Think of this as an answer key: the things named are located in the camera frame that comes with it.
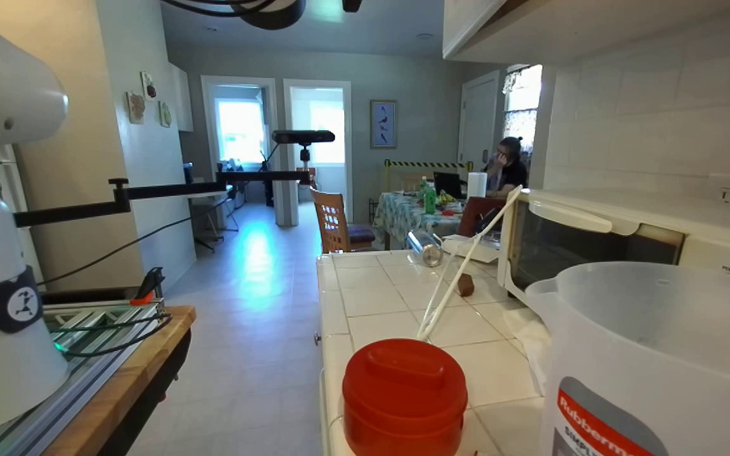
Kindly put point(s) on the small wall ornament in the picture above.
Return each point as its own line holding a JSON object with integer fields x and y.
{"x": 134, "y": 108}
{"x": 162, "y": 115}

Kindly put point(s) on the bright dining room window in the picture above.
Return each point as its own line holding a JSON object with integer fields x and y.
{"x": 523, "y": 103}

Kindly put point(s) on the wooden patterned chair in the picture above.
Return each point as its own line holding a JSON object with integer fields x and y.
{"x": 331, "y": 225}

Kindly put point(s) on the white wall cabinet body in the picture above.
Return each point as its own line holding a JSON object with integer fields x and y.
{"x": 601, "y": 30}

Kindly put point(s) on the red round lidded container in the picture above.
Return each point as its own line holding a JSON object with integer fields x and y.
{"x": 404, "y": 402}

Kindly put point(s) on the seated person dark shirt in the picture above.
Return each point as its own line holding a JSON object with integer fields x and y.
{"x": 513, "y": 173}

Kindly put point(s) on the blue framed wall picture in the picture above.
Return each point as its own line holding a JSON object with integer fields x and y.
{"x": 384, "y": 126}

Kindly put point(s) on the black camera boom stand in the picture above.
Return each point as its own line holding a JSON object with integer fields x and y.
{"x": 171, "y": 192}

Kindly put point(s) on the white framed glass door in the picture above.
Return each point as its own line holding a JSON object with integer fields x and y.
{"x": 239, "y": 127}
{"x": 317, "y": 135}

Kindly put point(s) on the silver metallic cylinder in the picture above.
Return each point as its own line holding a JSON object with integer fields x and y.
{"x": 423, "y": 246}

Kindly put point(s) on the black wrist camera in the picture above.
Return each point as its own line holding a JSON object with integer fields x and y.
{"x": 353, "y": 6}

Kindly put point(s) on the white toaster oven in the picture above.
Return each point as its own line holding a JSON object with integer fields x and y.
{"x": 601, "y": 244}

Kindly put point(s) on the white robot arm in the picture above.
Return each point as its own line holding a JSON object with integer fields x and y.
{"x": 0, "y": 364}

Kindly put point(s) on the white carton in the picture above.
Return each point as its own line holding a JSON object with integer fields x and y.
{"x": 478, "y": 186}

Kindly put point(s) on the green plastic bottle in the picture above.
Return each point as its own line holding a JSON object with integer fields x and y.
{"x": 429, "y": 200}

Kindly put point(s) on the aluminium frame rails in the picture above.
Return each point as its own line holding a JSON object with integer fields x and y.
{"x": 87, "y": 326}

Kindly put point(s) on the wooden work table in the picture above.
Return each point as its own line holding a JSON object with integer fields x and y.
{"x": 128, "y": 382}

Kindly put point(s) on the dining table patterned cloth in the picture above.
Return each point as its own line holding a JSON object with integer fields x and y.
{"x": 398, "y": 217}

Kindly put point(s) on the black stereo camera bar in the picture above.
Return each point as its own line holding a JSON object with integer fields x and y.
{"x": 303, "y": 135}

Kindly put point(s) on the yellow black striped tape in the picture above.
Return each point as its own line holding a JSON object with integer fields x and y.
{"x": 423, "y": 164}

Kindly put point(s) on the orange black clamp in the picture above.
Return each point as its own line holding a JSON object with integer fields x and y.
{"x": 151, "y": 288}

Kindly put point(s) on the clear plastic pitcher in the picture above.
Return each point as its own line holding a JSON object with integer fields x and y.
{"x": 659, "y": 382}

